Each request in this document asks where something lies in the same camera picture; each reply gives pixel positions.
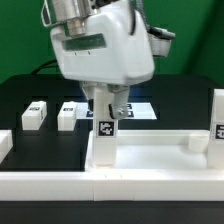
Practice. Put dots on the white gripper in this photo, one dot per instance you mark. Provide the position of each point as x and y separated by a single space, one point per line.
115 50

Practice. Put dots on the white desk top tray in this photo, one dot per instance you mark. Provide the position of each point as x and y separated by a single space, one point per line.
156 150

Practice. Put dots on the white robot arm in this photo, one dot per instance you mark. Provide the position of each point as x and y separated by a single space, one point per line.
72 15

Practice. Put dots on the fiducial marker sheet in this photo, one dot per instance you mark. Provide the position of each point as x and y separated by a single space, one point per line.
135 111

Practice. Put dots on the white block left edge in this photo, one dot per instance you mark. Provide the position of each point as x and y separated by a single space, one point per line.
6 143

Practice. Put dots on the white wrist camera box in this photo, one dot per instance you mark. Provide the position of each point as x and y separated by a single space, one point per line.
160 41

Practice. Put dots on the white front barrier wall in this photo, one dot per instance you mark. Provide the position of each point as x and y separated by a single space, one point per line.
112 186

